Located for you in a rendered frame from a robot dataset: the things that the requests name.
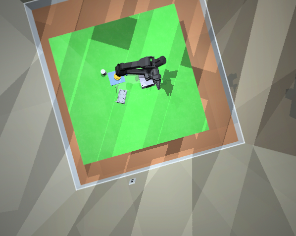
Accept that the light blue flat mat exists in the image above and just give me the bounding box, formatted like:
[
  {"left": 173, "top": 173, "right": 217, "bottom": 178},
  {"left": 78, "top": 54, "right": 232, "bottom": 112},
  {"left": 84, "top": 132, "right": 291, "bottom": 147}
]
[{"left": 107, "top": 71, "right": 125, "bottom": 86}]

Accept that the grey cylinder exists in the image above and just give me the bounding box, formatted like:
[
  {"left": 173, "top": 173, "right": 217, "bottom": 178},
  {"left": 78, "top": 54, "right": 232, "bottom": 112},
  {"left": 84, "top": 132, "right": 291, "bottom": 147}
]
[{"left": 101, "top": 69, "right": 107, "bottom": 75}]

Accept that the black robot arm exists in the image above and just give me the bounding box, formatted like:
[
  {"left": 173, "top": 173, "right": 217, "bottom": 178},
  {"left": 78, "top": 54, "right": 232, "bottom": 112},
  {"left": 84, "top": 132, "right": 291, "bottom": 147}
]
[{"left": 115, "top": 56, "right": 166, "bottom": 81}]

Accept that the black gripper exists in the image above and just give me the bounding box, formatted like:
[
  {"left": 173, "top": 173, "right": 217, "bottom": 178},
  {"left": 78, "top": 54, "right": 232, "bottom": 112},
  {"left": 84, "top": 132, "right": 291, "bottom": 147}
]
[{"left": 151, "top": 68, "right": 161, "bottom": 90}]

